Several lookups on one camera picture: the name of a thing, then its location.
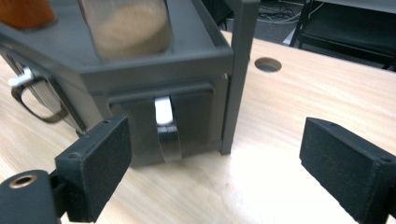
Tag black side handle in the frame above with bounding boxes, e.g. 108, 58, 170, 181
0, 52, 87, 135

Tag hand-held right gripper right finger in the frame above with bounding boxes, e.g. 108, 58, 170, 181
299, 117, 396, 224

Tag clear seasoning box with handle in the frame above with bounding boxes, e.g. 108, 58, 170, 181
108, 87, 219, 166

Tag clear jar of beige powder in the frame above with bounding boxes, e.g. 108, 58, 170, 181
78, 0, 174, 61

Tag black metal bench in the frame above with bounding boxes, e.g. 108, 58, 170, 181
290, 0, 396, 72

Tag grey drawer cabinet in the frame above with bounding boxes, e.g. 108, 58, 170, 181
0, 0, 262, 169

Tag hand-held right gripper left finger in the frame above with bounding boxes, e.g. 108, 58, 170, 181
54, 115, 133, 223

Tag cables on floor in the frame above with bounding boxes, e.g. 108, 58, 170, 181
257, 4, 312, 26

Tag orange spice jar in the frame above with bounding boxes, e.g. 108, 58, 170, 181
0, 0, 58, 32

